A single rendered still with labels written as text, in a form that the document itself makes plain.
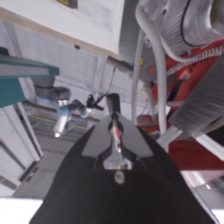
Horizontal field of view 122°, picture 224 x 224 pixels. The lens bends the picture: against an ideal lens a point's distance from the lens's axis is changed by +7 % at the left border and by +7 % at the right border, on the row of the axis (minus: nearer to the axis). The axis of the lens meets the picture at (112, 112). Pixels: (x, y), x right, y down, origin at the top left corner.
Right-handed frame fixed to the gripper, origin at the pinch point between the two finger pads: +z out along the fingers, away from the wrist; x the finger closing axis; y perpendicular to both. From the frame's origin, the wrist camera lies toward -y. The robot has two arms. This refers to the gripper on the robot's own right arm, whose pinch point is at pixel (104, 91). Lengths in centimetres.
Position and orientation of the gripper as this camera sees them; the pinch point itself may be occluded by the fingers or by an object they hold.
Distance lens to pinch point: 52.3
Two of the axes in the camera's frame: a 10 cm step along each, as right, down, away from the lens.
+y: -6.4, -7.6, 0.7
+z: 6.4, -5.8, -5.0
